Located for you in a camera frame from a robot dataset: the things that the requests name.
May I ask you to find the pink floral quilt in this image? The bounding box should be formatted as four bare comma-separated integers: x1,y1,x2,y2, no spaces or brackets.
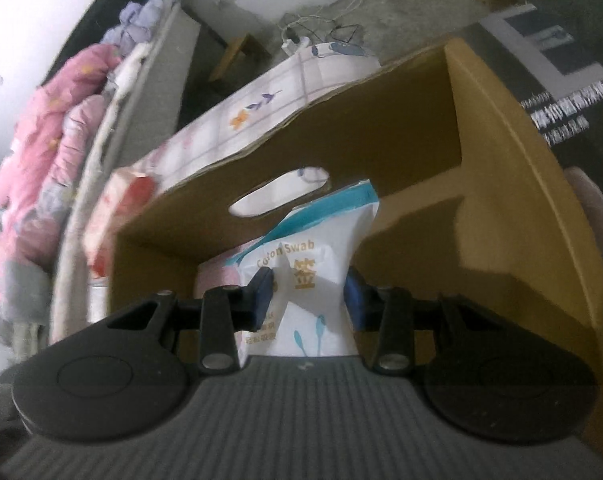
0,42,125,356

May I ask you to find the red wet wipes pack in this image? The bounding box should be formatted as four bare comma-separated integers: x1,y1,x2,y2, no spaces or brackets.
82,167,162,281

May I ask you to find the black printed bag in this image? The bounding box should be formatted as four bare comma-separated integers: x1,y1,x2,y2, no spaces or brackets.
479,2,603,148

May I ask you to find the pink packet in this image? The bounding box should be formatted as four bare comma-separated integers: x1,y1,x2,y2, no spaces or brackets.
194,252,247,311

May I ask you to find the purple crumpled cloth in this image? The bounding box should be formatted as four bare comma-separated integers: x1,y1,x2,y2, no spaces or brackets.
99,0,187,56

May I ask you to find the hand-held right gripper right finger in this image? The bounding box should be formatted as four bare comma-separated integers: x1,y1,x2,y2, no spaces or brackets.
345,270,525,376

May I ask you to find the black bed headboard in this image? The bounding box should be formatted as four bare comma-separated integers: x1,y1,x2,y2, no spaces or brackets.
56,0,165,91

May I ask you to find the small wooden stool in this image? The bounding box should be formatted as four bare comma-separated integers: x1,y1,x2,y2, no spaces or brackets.
209,32,272,83

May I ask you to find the grey bed base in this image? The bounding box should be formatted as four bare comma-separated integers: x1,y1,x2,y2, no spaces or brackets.
146,7,202,161

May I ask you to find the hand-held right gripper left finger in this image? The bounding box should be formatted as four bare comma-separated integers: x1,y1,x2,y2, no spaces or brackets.
104,267,275,376

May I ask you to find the beige fringed blanket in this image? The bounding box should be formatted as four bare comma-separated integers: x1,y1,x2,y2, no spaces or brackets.
49,10,180,346

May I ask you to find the white power strip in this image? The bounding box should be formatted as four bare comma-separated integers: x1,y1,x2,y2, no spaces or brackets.
282,30,312,57

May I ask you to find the white teal cotton swab packet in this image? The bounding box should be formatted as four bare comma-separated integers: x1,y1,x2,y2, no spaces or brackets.
222,180,382,361

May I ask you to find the large brown cardboard box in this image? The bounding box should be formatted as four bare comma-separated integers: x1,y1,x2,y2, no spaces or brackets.
106,37,603,441

